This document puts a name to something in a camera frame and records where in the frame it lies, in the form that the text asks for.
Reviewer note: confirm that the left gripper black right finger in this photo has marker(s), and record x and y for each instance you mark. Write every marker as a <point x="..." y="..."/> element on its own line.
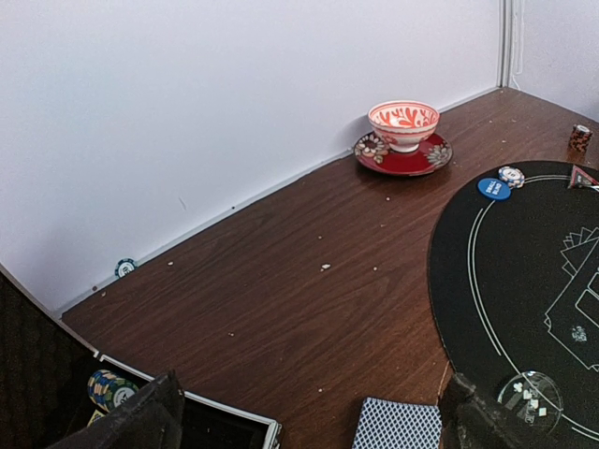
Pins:
<point x="471" y="418"/>

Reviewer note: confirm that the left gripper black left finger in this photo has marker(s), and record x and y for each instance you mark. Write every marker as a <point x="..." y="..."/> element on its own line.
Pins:
<point x="152" y="418"/>

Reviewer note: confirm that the grey dealer button disc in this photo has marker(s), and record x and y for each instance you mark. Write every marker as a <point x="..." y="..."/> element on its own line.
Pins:
<point x="534" y="398"/>

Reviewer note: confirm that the blue small blind button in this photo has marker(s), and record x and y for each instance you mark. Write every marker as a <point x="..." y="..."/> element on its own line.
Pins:
<point x="494" y="189"/>

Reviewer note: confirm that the blue cream chips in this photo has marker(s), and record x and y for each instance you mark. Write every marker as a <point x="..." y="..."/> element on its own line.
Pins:
<point x="512" y="176"/>

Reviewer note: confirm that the red black triangle marker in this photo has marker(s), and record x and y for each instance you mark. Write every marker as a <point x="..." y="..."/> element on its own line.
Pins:
<point x="581" y="179"/>

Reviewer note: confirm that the mixed chip stack in case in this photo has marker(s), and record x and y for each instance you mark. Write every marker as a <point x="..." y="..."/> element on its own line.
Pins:
<point x="108" y="390"/>

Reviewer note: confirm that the playing card in case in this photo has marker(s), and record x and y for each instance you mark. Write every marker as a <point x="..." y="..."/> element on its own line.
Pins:
<point x="95" y="416"/>

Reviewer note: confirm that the grey playing card deck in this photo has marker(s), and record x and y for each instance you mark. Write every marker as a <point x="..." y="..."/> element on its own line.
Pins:
<point x="388" y="424"/>

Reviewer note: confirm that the aluminium poker case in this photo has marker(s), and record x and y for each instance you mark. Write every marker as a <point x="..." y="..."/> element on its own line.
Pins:
<point x="44" y="398"/>

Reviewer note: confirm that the black round poker mat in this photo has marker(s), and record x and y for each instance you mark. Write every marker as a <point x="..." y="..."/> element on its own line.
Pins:
<point x="513" y="283"/>

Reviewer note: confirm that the dark red saucer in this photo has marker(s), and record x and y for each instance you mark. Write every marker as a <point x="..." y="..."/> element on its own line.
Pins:
<point x="430" y="155"/>

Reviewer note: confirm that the red white patterned bowl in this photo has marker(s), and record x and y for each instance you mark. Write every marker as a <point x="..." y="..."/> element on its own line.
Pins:
<point x="403" y="124"/>

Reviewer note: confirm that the orange black poker chip stack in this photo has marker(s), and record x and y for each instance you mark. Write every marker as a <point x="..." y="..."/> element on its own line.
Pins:
<point x="580" y="138"/>

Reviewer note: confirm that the single teal chip by wall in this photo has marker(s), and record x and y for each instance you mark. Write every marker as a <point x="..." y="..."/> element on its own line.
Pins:
<point x="124" y="267"/>

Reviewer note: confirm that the right aluminium frame post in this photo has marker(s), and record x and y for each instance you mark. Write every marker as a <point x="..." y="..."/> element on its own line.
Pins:
<point x="505" y="43"/>

